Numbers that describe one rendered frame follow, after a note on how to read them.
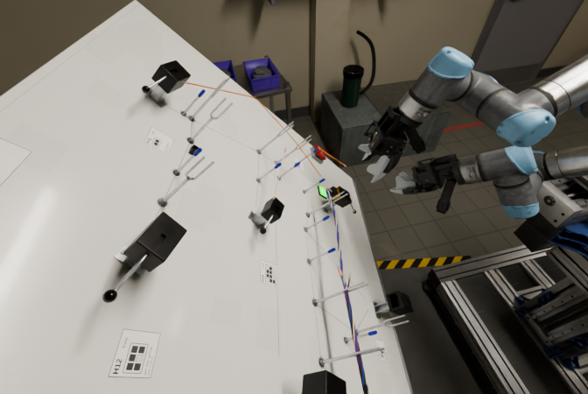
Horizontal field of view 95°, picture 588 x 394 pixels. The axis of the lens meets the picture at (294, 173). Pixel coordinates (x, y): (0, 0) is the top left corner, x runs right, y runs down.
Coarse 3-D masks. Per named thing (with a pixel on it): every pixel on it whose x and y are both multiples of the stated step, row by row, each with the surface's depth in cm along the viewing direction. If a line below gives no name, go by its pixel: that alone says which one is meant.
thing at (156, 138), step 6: (150, 132) 53; (156, 132) 54; (162, 132) 55; (144, 138) 51; (150, 138) 52; (156, 138) 53; (162, 138) 54; (168, 138) 56; (150, 144) 51; (156, 144) 52; (162, 144) 54; (168, 144) 55; (162, 150) 53; (168, 150) 54
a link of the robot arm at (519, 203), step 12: (528, 180) 66; (540, 180) 71; (504, 192) 69; (516, 192) 67; (528, 192) 67; (504, 204) 71; (516, 204) 68; (528, 204) 67; (516, 216) 70; (528, 216) 69
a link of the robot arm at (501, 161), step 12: (480, 156) 70; (492, 156) 68; (504, 156) 66; (516, 156) 64; (528, 156) 63; (480, 168) 69; (492, 168) 67; (504, 168) 66; (516, 168) 64; (528, 168) 63; (504, 180) 67; (516, 180) 66
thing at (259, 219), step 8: (272, 200) 60; (264, 208) 59; (272, 208) 57; (280, 208) 59; (248, 216) 61; (256, 216) 61; (264, 216) 58; (272, 216) 57; (280, 216) 58; (256, 224) 62; (264, 224) 64; (264, 232) 55
